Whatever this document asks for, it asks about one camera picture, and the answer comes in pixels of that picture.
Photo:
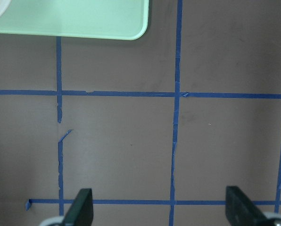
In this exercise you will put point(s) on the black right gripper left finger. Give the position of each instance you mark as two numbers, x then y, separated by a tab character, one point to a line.
80	212

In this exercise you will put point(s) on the light green tray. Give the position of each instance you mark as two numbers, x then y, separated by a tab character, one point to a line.
98	19

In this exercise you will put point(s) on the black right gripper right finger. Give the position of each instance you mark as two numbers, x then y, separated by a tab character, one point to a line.
240	210

